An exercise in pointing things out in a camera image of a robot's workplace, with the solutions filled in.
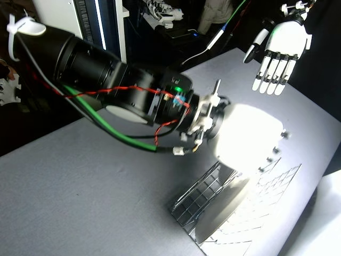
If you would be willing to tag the white plate with leaf print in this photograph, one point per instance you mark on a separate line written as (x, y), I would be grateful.
(221, 213)

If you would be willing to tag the grey table cloth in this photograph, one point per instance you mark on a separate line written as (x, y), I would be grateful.
(80, 200)

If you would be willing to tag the black device with blue light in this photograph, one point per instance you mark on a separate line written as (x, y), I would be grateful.
(186, 33)

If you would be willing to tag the beige padded jacket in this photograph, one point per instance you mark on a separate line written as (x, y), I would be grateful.
(215, 13)

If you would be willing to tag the white cabinet with light strip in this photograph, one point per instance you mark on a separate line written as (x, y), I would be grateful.
(58, 13)

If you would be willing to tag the white mechanical hand model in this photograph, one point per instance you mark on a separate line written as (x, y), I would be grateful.
(162, 16)

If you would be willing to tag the white foam puzzle piece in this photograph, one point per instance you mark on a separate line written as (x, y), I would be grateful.
(9, 92)

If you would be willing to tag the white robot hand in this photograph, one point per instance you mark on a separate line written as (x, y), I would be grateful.
(245, 133)
(287, 40)

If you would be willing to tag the white zip tie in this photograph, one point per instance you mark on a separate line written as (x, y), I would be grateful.
(12, 40)

